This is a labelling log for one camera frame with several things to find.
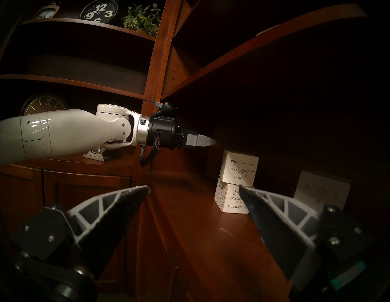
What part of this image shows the white happy place patterned cube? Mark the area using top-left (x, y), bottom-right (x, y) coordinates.
top-left (214, 176), bottom-right (251, 214)

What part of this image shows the cherry wood side shelf unit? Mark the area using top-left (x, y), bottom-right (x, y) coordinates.
top-left (0, 0), bottom-right (159, 302)

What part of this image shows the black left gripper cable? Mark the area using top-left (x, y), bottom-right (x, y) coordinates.
top-left (139, 129), bottom-right (162, 167)

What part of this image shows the grey life's a beach cube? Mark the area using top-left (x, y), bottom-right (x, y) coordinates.
top-left (293, 170), bottom-right (351, 213)

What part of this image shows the small wooden framed clock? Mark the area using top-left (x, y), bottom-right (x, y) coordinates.
top-left (32, 2), bottom-right (61, 19)

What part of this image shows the cherry wood bookcase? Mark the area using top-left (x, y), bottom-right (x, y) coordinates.
top-left (139, 0), bottom-right (390, 302)

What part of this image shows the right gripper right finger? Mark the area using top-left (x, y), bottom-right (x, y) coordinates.
top-left (239, 185), bottom-right (380, 285)

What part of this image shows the white find joy cube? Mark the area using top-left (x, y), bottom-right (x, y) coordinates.
top-left (219, 149), bottom-right (259, 187)

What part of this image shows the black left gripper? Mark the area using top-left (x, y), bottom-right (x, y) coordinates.
top-left (148, 102), bottom-right (217, 150)

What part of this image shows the small grey alarm clock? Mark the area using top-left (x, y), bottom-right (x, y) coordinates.
top-left (83, 146), bottom-right (113, 162)

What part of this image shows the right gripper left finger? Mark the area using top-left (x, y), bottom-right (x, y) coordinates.
top-left (9, 185), bottom-right (151, 280)

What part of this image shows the black round clock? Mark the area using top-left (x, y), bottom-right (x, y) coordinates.
top-left (79, 0), bottom-right (119, 25)

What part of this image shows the green artificial plant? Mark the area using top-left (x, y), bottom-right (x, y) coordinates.
top-left (122, 3), bottom-right (161, 37)

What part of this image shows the large round brown clock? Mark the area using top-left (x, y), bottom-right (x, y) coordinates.
top-left (21, 93), bottom-right (70, 116)

